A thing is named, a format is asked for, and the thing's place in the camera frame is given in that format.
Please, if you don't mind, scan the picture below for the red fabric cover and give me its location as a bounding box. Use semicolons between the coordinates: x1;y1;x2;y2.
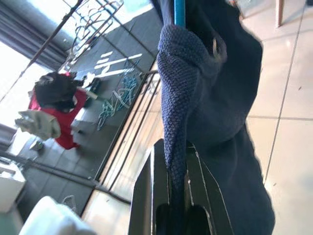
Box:
28;88;88;150

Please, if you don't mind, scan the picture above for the blue and white hanger heap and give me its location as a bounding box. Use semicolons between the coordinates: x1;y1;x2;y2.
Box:
97;74;140;131

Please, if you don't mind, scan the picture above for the black printed T-shirt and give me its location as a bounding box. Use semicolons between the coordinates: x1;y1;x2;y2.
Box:
33;71;83;113

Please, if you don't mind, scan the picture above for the light wooden furniture leg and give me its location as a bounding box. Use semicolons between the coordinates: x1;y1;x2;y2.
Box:
275;0;286;28

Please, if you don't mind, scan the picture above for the grey curtain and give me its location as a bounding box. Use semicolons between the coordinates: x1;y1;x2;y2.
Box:
0;123;18;152
0;4;65;71

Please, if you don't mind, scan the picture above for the dark grey floor mat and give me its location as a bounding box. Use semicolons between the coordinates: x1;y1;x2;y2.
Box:
14;19;162;213

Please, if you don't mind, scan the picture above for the blue plastic hanger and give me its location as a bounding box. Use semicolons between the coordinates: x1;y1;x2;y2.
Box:
173;0;186;26

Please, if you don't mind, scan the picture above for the beige garment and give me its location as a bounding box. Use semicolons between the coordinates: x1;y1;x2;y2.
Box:
15;109;61;141

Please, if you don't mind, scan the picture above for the white cabinet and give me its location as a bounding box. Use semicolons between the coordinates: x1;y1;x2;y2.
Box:
0;163;27;213

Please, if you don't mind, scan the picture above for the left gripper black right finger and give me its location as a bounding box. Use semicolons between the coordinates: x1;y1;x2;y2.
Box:
187;144;235;235

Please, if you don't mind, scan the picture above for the navy T-shirt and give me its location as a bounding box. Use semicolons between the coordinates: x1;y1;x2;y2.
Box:
149;0;276;235

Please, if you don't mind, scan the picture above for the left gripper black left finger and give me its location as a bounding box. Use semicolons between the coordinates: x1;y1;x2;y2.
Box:
128;138;172;235

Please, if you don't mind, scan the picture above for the white cushion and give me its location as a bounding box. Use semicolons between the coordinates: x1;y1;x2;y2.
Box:
19;195;98;235

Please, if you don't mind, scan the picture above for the black and white machine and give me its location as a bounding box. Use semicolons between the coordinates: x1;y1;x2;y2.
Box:
83;73;101;100

